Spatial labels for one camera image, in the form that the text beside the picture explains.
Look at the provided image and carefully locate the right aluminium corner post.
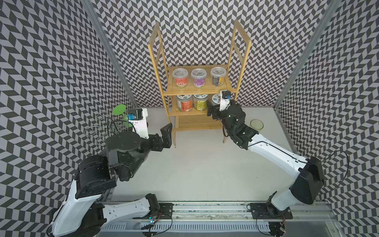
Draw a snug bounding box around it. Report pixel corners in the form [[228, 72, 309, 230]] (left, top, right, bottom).
[[273, 0, 342, 110]]

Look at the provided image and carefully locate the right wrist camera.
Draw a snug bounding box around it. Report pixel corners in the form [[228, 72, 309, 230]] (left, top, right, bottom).
[[220, 90, 232, 112]]

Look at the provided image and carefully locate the green plastic wine glass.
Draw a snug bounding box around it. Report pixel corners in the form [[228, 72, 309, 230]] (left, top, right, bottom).
[[112, 104, 133, 129]]

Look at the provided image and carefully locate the sunflower seed container yellow label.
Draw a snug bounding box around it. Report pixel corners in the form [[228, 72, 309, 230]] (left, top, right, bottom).
[[193, 94, 208, 111]]

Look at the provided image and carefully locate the wooden three-tier shelf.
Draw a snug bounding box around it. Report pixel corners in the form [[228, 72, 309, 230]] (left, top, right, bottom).
[[148, 20, 252, 146]]

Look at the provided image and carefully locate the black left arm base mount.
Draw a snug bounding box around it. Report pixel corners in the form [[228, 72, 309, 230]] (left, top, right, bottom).
[[142, 202, 174, 220]]

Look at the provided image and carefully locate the left aluminium corner post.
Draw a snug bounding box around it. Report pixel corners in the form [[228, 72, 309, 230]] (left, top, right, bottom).
[[81, 0, 138, 108]]

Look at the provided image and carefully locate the aluminium corner post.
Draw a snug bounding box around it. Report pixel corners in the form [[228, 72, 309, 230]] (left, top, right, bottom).
[[273, 0, 342, 110], [81, 0, 138, 108]]

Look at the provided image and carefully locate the carrot seed container red label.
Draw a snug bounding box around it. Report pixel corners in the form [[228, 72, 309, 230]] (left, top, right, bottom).
[[176, 95, 193, 112]]

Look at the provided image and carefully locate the red tomato seed container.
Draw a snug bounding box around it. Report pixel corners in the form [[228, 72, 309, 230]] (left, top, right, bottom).
[[172, 68, 189, 88]]

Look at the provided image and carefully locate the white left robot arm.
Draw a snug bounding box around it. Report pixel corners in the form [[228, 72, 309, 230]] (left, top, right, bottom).
[[46, 120, 172, 237]]

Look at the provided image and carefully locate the small clear seed jar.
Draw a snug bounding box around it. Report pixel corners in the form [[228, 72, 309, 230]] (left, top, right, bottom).
[[211, 67, 227, 87]]

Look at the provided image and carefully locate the small purple seed jar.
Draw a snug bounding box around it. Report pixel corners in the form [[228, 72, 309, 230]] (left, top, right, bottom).
[[191, 68, 207, 88]]

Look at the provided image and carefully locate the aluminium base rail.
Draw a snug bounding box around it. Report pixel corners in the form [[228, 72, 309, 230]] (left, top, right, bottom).
[[98, 201, 344, 237]]

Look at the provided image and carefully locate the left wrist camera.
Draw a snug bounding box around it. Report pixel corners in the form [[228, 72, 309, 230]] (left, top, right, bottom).
[[127, 108, 149, 139]]

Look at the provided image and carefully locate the chrome wire glass rack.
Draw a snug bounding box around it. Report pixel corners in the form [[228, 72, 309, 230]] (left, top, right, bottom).
[[86, 112, 135, 148]]

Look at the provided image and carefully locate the green translucent plastic cup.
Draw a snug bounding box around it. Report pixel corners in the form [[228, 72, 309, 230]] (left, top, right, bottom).
[[250, 119, 264, 132]]

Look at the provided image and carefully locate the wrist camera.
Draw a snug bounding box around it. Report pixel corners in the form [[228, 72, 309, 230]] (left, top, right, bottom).
[[127, 108, 149, 139], [220, 90, 232, 112]]

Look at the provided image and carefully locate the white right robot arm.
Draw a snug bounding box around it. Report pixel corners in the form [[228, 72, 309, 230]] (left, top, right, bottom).
[[207, 100, 325, 215]]

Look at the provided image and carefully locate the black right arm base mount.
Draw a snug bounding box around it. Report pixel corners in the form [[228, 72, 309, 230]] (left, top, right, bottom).
[[246, 192, 293, 220]]

